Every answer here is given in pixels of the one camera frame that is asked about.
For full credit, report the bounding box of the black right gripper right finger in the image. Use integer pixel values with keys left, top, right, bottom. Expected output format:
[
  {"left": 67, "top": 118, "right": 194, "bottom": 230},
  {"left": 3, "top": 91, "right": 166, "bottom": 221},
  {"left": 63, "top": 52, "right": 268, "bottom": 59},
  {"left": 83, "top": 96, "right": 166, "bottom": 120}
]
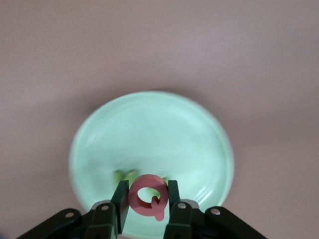
[{"left": 163, "top": 179, "right": 269, "bottom": 239}]

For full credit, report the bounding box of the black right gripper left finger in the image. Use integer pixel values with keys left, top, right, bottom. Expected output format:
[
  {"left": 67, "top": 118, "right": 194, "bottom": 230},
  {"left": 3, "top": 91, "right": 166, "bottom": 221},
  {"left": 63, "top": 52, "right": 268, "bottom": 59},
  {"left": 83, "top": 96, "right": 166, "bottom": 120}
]
[{"left": 14, "top": 180, "right": 130, "bottom": 239}]

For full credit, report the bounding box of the pink letter Q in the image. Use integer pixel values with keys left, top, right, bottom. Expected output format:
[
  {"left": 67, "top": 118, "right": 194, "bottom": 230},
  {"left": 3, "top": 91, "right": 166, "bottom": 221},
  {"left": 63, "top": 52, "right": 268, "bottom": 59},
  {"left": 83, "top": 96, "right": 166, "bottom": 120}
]
[{"left": 128, "top": 174, "right": 170, "bottom": 222}]

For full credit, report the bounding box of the green letter N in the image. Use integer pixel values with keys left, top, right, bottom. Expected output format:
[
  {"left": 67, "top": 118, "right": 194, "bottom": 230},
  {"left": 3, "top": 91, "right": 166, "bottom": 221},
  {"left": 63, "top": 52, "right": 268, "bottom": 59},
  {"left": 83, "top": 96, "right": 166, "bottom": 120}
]
[{"left": 113, "top": 169, "right": 137, "bottom": 181}]

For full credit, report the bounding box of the light green plate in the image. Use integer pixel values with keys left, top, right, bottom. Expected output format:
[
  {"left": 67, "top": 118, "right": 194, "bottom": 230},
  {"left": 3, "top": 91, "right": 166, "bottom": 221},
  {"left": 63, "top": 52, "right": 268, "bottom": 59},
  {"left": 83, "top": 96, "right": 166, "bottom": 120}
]
[{"left": 68, "top": 90, "right": 235, "bottom": 239}]

